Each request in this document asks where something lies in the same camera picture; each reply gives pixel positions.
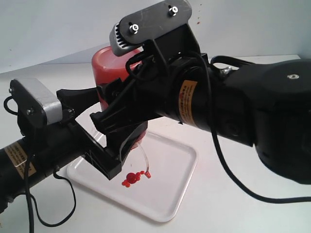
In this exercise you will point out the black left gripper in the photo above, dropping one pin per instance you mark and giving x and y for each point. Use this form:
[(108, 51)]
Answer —
[(58, 144)]

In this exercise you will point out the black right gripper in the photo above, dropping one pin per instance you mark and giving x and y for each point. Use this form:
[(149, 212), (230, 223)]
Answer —
[(169, 78)]

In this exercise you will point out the red squeeze sauce bottle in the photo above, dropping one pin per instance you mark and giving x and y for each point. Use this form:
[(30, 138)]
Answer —
[(106, 68)]

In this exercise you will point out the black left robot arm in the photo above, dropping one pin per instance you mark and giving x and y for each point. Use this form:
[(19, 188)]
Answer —
[(17, 172)]

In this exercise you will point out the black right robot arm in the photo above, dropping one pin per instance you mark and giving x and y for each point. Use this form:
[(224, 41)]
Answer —
[(265, 106)]

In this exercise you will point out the red sauce puddle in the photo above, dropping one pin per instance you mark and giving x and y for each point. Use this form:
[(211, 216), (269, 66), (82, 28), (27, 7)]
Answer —
[(132, 178)]

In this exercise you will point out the white rectangular plastic tray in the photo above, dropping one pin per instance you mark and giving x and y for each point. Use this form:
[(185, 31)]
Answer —
[(171, 164)]

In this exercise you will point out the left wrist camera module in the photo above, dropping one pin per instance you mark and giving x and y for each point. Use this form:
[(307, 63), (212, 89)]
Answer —
[(40, 106)]

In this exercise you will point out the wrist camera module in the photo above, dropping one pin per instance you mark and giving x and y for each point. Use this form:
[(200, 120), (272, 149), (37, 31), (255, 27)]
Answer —
[(149, 23), (40, 106)]

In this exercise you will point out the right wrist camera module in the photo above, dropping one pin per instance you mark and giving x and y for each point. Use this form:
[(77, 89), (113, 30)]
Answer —
[(149, 23)]

